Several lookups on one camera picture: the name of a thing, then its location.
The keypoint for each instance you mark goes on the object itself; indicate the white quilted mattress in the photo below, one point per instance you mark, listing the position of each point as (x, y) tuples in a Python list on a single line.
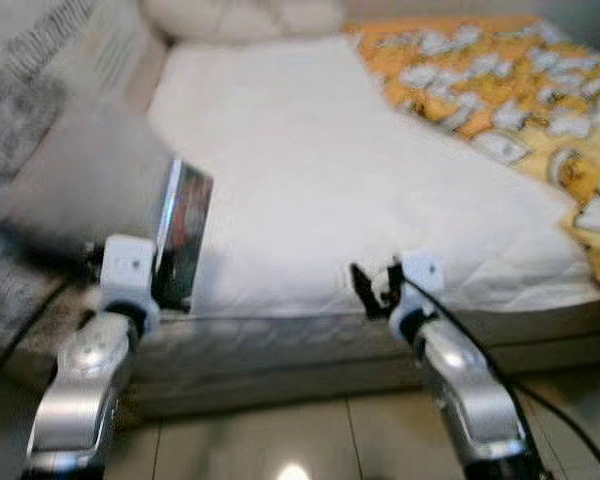
[(360, 200)]

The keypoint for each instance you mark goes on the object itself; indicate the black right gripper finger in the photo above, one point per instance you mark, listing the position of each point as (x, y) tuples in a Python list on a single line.
[(394, 274), (364, 292)]

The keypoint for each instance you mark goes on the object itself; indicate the orange cartoon print quilt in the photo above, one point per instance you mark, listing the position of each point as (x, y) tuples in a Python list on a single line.
[(500, 90)]

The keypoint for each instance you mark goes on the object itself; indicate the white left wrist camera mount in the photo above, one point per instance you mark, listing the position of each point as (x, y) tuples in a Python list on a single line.
[(125, 270)]

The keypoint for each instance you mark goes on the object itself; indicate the dark illustrated book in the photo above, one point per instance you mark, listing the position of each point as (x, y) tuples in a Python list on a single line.
[(185, 235)]

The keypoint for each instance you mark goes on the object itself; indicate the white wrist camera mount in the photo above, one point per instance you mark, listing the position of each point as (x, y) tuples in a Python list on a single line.
[(125, 270), (420, 275)]

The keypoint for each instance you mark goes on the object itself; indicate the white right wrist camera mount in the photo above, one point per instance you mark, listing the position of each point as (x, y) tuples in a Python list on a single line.
[(420, 275)]

